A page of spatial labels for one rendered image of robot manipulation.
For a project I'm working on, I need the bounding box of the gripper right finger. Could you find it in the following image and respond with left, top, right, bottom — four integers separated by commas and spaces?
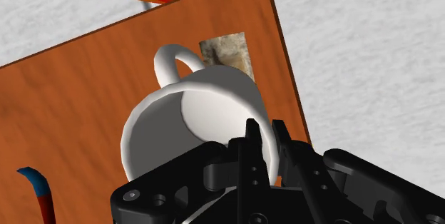
272, 119, 445, 224

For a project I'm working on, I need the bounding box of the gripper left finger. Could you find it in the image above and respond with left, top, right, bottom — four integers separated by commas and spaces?
110, 118, 272, 224

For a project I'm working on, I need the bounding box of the white mug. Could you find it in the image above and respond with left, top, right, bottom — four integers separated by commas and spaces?
119, 44, 281, 187

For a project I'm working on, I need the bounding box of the beige mottled stone block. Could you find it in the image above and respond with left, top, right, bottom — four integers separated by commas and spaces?
198, 31, 256, 83

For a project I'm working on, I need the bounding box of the orange wooden table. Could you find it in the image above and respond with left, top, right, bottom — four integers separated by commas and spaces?
0, 0, 312, 224

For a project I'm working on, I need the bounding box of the blue and red curved handle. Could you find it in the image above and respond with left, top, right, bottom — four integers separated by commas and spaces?
16, 166, 57, 224

